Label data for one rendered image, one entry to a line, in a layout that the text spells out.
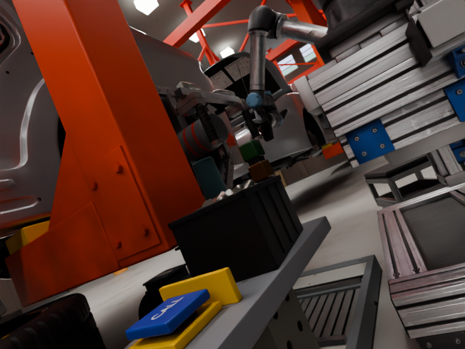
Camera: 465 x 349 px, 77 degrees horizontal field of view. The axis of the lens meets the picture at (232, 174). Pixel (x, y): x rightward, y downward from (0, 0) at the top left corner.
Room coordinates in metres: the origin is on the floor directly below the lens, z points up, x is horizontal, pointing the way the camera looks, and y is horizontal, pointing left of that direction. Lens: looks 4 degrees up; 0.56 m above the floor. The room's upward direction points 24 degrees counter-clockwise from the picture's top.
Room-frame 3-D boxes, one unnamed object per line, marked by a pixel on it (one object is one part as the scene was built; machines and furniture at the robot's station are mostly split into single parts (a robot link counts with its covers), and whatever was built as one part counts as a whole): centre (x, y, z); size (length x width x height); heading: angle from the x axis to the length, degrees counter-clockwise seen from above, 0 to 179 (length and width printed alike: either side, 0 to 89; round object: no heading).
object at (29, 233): (0.91, 0.63, 0.70); 0.14 x 0.14 x 0.05; 59
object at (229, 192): (0.51, 0.02, 0.51); 0.20 x 0.14 x 0.13; 156
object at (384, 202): (1.88, -1.00, 0.17); 0.43 x 0.36 x 0.34; 174
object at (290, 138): (5.89, -1.34, 1.49); 4.95 x 1.86 x 1.59; 149
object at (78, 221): (0.82, 0.48, 0.69); 0.52 x 0.17 x 0.35; 59
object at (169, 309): (0.33, 0.13, 0.47); 0.07 x 0.07 x 0.02; 59
